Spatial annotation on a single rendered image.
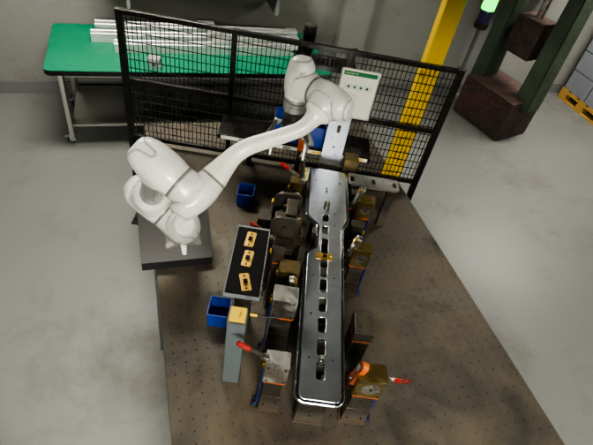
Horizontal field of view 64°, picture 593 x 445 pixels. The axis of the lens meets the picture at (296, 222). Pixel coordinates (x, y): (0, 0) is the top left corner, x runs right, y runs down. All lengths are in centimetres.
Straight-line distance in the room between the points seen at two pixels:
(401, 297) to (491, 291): 143
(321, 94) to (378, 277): 125
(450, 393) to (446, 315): 43
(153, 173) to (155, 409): 158
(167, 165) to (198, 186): 12
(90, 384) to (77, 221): 131
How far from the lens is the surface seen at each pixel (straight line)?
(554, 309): 407
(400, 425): 219
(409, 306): 254
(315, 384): 183
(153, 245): 244
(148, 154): 164
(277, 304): 188
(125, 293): 328
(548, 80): 553
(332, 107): 164
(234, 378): 208
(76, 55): 428
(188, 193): 162
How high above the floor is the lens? 260
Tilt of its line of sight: 43 degrees down
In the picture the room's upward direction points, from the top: 12 degrees clockwise
